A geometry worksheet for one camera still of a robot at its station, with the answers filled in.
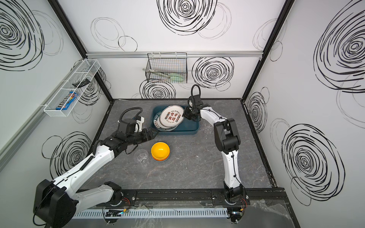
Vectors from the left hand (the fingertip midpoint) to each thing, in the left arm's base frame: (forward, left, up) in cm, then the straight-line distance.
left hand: (155, 133), depth 79 cm
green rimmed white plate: (+27, +3, -14) cm, 31 cm away
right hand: (+21, -12, -9) cm, 26 cm away
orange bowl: (-11, -3, -12) cm, 17 cm away
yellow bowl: (-5, -2, -13) cm, 14 cm away
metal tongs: (+32, 0, +17) cm, 37 cm away
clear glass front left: (-9, +9, -11) cm, 17 cm away
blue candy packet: (+8, +42, +18) cm, 46 cm away
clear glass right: (+14, -33, -17) cm, 40 cm away
